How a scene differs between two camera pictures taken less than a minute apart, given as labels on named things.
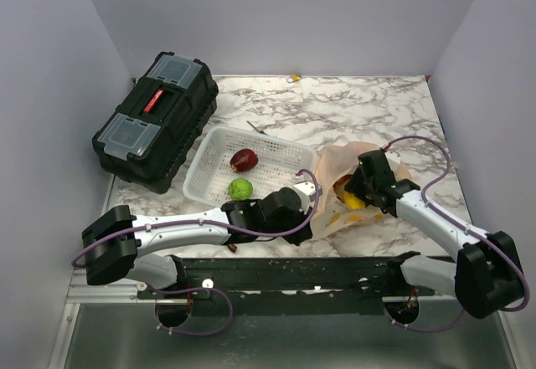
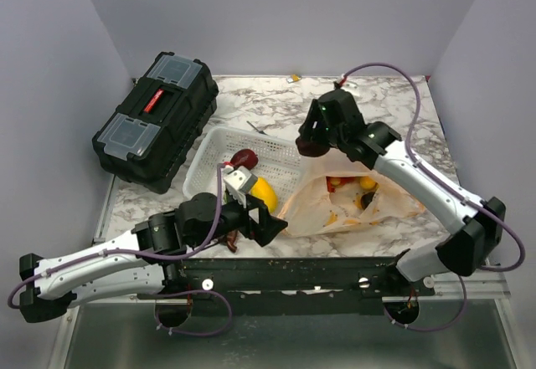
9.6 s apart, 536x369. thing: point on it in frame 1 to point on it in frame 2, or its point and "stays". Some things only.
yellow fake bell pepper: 353,202 to 261,189
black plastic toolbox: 162,118 stays
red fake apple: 244,160 stays
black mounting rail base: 291,285 stays
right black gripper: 355,185 to 314,115
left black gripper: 301,236 to 268,226
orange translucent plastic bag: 335,165 stays
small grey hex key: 258,130 stays
